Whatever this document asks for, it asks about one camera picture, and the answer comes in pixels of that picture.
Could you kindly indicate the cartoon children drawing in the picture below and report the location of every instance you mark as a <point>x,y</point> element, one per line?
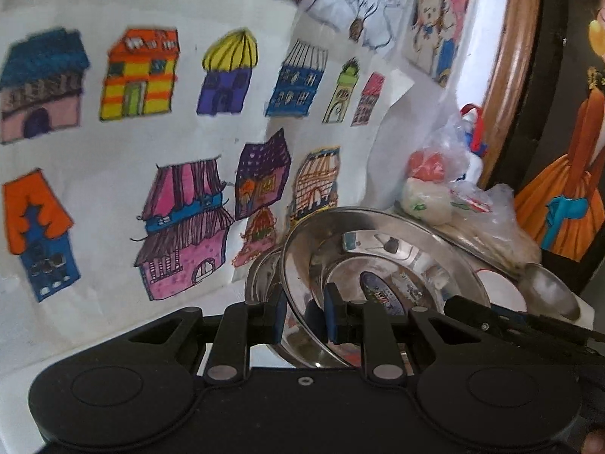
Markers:
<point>439,23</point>

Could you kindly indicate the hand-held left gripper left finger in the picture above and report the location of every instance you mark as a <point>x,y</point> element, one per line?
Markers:
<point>280,317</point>

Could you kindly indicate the clear plastic bag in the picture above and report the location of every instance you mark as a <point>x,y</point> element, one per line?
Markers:
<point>491,227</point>

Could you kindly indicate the white printed tablecloth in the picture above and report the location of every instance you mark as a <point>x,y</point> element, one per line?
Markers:
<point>19,388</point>

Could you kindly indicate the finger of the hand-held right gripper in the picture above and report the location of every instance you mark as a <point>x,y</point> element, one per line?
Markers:
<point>487,317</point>

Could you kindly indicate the wooden frame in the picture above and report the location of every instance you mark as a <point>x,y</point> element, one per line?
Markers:
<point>513,56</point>

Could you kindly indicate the white round food packet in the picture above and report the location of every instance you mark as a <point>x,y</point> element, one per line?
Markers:
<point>425,201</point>

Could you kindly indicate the small steel plate blue sticker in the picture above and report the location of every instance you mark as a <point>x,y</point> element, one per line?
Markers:
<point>378,246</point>

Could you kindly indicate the steel tray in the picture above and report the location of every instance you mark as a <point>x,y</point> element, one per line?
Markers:
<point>465,244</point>

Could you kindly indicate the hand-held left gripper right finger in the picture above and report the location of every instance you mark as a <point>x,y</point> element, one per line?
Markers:
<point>332,317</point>

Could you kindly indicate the red round food packet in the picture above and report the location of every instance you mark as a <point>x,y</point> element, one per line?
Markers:
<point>427,168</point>

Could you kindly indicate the white bottle red blue cap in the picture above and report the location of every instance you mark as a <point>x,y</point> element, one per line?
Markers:
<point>475,165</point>

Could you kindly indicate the white bowl red rim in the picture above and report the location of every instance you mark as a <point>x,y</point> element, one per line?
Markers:
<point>501,288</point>

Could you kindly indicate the steel bowl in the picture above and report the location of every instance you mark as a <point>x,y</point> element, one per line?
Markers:
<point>548,288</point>
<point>262,279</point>

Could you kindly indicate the girl in orange dress painting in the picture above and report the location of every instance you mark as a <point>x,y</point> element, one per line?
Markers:
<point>567,175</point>

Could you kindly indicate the colourful houses drawing paper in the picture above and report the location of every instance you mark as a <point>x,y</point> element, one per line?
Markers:
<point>118,151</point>

